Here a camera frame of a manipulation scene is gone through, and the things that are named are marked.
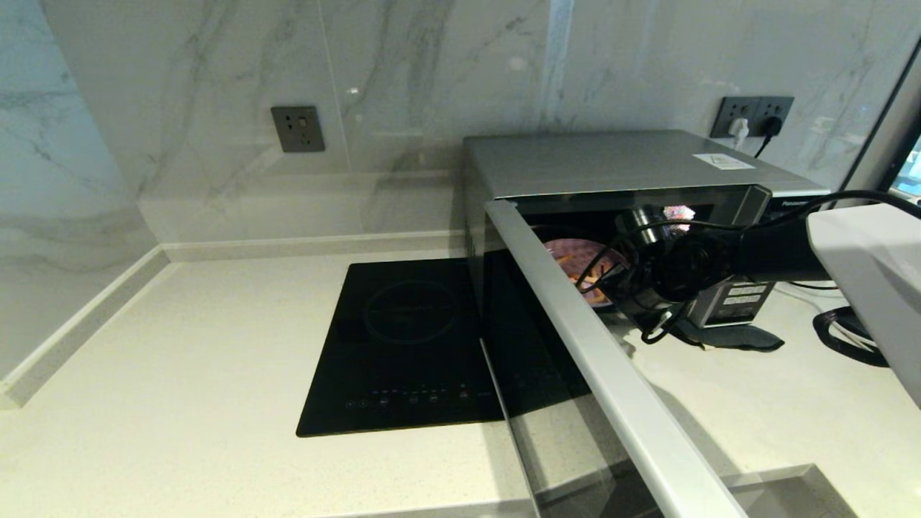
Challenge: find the purple plastic plate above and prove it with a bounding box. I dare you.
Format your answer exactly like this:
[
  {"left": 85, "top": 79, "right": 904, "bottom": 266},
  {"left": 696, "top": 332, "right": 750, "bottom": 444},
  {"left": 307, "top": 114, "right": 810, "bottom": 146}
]
[{"left": 543, "top": 239, "right": 628, "bottom": 309}]

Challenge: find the black glass microwave door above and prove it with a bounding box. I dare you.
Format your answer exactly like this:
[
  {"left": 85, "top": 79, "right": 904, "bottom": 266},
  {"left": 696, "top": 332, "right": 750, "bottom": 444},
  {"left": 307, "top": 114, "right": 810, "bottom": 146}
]
[{"left": 478, "top": 200, "right": 749, "bottom": 518}]

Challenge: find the fried chicken piece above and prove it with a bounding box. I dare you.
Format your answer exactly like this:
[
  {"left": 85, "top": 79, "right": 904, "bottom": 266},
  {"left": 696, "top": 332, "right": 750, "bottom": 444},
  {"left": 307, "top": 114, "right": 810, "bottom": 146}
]
[{"left": 568, "top": 265, "right": 612, "bottom": 299}]

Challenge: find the dark cloth pad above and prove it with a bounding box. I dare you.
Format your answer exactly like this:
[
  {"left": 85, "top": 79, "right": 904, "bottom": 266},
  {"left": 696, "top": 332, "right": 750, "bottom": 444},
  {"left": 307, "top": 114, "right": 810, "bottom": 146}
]
[{"left": 673, "top": 324, "right": 785, "bottom": 352}]

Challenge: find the white sticker label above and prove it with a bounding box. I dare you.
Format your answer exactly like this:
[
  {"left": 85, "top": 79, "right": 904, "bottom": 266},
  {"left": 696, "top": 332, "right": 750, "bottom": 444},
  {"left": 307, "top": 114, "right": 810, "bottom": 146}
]
[{"left": 693, "top": 153, "right": 755, "bottom": 171}]

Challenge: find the black appliance base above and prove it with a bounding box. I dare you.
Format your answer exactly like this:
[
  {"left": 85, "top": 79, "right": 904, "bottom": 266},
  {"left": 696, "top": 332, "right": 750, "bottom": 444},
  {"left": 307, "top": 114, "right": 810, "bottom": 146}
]
[{"left": 813, "top": 306, "right": 893, "bottom": 368}]

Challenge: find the black power plug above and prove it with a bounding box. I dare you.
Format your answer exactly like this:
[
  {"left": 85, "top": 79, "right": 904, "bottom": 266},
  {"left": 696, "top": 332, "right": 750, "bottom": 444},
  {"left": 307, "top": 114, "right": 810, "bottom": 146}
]
[{"left": 756, "top": 115, "right": 783, "bottom": 158}]

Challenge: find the black induction cooktop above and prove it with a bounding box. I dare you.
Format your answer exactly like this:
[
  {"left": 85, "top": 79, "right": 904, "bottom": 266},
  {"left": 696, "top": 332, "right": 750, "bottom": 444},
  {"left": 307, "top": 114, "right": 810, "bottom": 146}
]
[{"left": 296, "top": 259, "right": 504, "bottom": 437}]

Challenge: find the grey double wall socket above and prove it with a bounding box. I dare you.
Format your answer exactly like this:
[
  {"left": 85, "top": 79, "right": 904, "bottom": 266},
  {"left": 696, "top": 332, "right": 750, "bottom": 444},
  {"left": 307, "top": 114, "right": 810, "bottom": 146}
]
[{"left": 710, "top": 96, "right": 794, "bottom": 139}]

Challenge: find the grey single wall socket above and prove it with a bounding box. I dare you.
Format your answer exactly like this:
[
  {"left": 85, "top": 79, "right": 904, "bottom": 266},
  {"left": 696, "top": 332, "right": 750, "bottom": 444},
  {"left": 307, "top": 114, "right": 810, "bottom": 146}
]
[{"left": 271, "top": 106, "right": 326, "bottom": 153}]

